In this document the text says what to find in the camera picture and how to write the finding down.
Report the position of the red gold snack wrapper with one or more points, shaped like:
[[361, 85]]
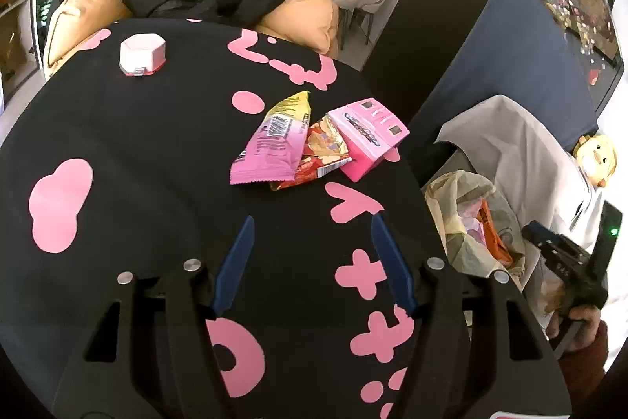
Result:
[[325, 151]]

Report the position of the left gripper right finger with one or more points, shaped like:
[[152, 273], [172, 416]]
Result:
[[479, 353]]

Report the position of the pink snack wrapper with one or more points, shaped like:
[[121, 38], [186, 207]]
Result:
[[274, 151]]

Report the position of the red sleeve forearm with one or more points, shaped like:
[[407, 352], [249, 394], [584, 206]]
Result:
[[582, 365]]

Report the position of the yellow duck plush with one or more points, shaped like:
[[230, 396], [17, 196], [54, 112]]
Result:
[[596, 157]]

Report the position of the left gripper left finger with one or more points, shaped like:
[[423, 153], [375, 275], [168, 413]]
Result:
[[148, 354]]

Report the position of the white pink hexagonal box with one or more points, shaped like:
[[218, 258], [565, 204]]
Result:
[[142, 54]]

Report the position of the pink tissue box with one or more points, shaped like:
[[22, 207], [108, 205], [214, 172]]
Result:
[[370, 131]]

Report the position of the beige sofa cover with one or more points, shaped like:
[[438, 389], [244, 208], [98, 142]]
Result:
[[538, 178]]

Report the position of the white display shelf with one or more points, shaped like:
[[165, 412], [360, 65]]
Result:
[[18, 61]]

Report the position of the yellow plastic trash bag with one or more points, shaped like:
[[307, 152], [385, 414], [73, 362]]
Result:
[[444, 194]]

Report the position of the orange snack bag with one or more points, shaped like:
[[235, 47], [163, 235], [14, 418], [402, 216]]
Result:
[[492, 240]]

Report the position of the right hand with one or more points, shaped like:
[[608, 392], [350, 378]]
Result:
[[589, 319]]

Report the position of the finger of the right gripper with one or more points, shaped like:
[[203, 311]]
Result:
[[549, 252], [541, 236]]

